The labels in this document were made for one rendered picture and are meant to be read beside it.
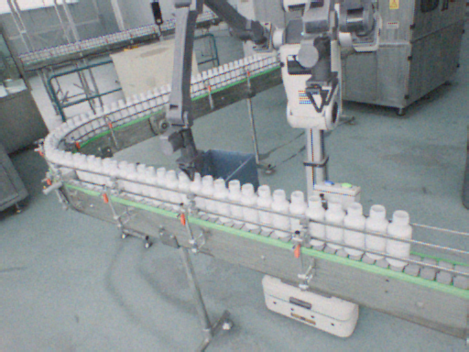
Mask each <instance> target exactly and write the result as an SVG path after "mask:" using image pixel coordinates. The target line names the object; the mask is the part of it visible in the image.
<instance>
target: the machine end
mask: <svg viewBox="0 0 469 352"><path fill-rule="evenodd" d="M468 6H469V2H467V0H372V7H373V9H376V10H377V12H378V13H379V15H380V17H381V19H382V21H383V22H382V28H381V32H380V41H379V45H378V48H377V49H376V50H374V51H357V52H356V53H355V54H351V55H348V56H347V58H345V59H344V60H342V67H343V99H344V100H350V101H355V102H360V103H371V104H375V105H384V106H395V107H399V112H396V116H405V115H406V113H405V112H402V109H403V108H405V107H406V106H408V105H409V104H411V103H413V102H415V101H416V100H418V99H419V98H420V99H422V100H429V99H430V98H431V97H430V96H427V94H428V93H429V92H430V91H431V90H433V89H435V88H436V87H439V86H440V85H441V84H442V85H451V84H452V83H451V82H448V80H450V79H451V78H452V77H454V75H455V74H456V73H457V70H458V67H460V64H459V63H458V60H459V55H460V51H461V41H462V36H463V34H464V31H465V29H464V22H467V21H469V17H465V13H466V8H467V7H468ZM423 95H424V96H423Z"/></svg>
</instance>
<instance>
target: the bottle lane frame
mask: <svg viewBox="0 0 469 352"><path fill-rule="evenodd" d="M66 187H67V188H68V190H70V192H71V193H76V194H77V196H78V197H79V200H83V202H82V208H83V210H79V209H78V210H79V211H80V212H81V213H82V214H85V215H88V216H92V217H94V218H97V219H101V220H104V221H105V222H107V223H112V224H114V225H117V222H116V220H114V213H113V211H112V210H111V206H110V204H109V203H106V202H105V201H104V198H103V197H102V196H101V197H99V198H98V197H97V196H98V194H100V193H99V192H98V191H97V192H95V191H93V190H86V189H83V188H82V187H75V185H74V186H72V185H70V184H66ZM110 196H111V200H112V201H113V204H114V207H115V210H116V211H117V215H121V214H122V213H124V212H125V210H124V206H126V208H127V212H126V213H128V214H129V215H130V219H129V220H128V222H127V223H125V226H124V228H127V229H131V230H134V231H136V232H138V233H142V234H144V235H147V236H151V237H154V238H156V239H160V237H159V232H158V231H159V229H166V230H168V231H170V232H172V233H173V234H174V235H175V236H176V240H177V242H178V245H179V246H181V247H183V248H189V249H191V244H190V243H189V240H190V239H189V234H188V231H187V229H186V226H185V225H183V224H182V222H181V220H180V218H179V219H175V216H176V215H178V214H179V213H172V212H171V211H168V210H165V209H166V208H165V209H164V210H162V209H159V208H158V207H154V206H152V205H151V206H148V205H146V204H142V203H135V202H134V201H133V202H132V201H130V200H124V199H123V198H118V197H113V195H110ZM78 210H77V212H78V213H79V211H78ZM126 213H125V214H124V215H123V216H121V221H122V223H124V222H125V221H126V220H127V216H126ZM188 218H189V223H190V226H191V232H192V235H193V238H194V239H196V238H197V237H198V236H199V235H200V234H201V232H200V229H199V226H200V227H202V228H203V231H204V234H202V236H205V239H206V242H205V244H204V245H203V246H202V237H200V238H199V239H198V247H199V246H202V247H201V248H200V252H201V253H202V254H205V255H209V256H212V257H214V258H216V259H221V260H224V261H228V262H231V263H233V264H235V265H239V266H241V267H244V268H246V269H251V270H253V271H258V272H260V273H263V274H265V275H269V276H271V277H273V278H278V279H280V280H283V281H288V282H290V283H293V284H297V285H300V279H299V266H298V259H297V258H296V255H295V252H291V251H290V249H291V248H292V246H293V244H292V243H290V241H289V242H283V241H280V240H279V239H273V238H270V236H261V235H260V233H261V232H260V233H259V234H258V235H257V234H254V233H250V231H251V230H250V231H249V232H246V231H243V230H242V228H241V229H234V228H233V226H231V227H230V226H227V225H224V224H223V225H218V224H216V222H217V221H216V222H215V223H211V222H208V220H206V221H205V220H202V219H201V217H200V218H199V219H197V218H194V217H192V216H188ZM324 250H325V248H324V249H323V250H322V251H319V250H316V249H313V248H312V246H311V248H307V247H302V263H303V271H304V272H306V271H307V269H308V268H309V266H310V265H309V258H311V259H314V263H315V266H312V269H315V276H312V278H311V281H310V282H309V286H310V288H309V289H310V290H313V291H317V292H320V293H322V294H327V295H329V296H332V297H335V298H338V299H341V300H343V301H348V302H350V303H355V304H357V305H360V306H362V307H366V308H368V309H370V310H375V311H377V312H380V313H382V314H387V315H390V316H394V317H397V318H398V319H400V320H405V321H407V322H410V323H413V324H416V325H419V326H424V327H426V328H429V329H432V330H435V331H437V332H439V333H444V334H446V335H448V336H454V337H456V338H458V339H462V340H464V341H466V339H467V333H468V331H469V286H468V288H467V290H465V289H462V288H459V287H454V286H453V282H451V284H450V285H448V284H442V283H440V282H437V281H436V278H434V279H433V280H427V279H424V278H421V277H420V274H418V275H417V276H413V275H410V274H406V273H405V270H404V269H403V271H402V272H399V271H394V270H392V269H390V265H388V267H387V268H380V267H378V266H377V265H376V262H375V261H374V264H373V265H370V264H367V263H364V262H363V261H362V258H361V259H360V260H359V261H356V260H354V259H350V258H349V255H348V256H347V257H346V258H343V257H341V256H338V255H336V252H335V253H334V254H333V255H332V254H330V253H327V252H324ZM409 253H412V254H415V255H421V261H422V260H423V259H424V257H427V258H430V259H436V261H437V265H438V264H439V261H440V260H441V261H448V262H451V263H452V264H453V268H454V266H455V265H456V264H458V265H464V266H467V267H468V268H469V265H467V264H464V263H461V262H458V261H451V260H448V259H446V258H437V257H434V256H431V255H424V254H421V253H419V252H412V251H410V252H409Z"/></svg>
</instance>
